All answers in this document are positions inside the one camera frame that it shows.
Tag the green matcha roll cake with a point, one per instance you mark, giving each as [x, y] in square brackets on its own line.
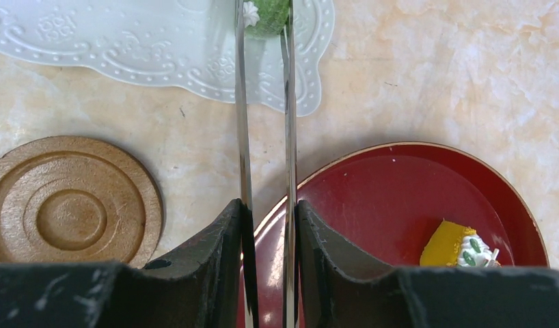
[265, 18]

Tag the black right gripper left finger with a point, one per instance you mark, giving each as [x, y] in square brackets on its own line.
[194, 285]

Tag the metal serving tongs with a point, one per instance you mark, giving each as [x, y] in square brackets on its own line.
[290, 286]

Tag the yellow cake slice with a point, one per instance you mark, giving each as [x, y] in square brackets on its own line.
[454, 245]

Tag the white three-tier cake stand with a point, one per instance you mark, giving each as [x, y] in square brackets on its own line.
[187, 44]

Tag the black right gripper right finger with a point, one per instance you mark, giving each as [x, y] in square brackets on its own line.
[344, 286]

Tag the dark wooden saucer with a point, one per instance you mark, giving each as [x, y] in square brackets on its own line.
[77, 199]

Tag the red round tray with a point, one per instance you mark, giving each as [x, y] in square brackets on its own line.
[388, 200]

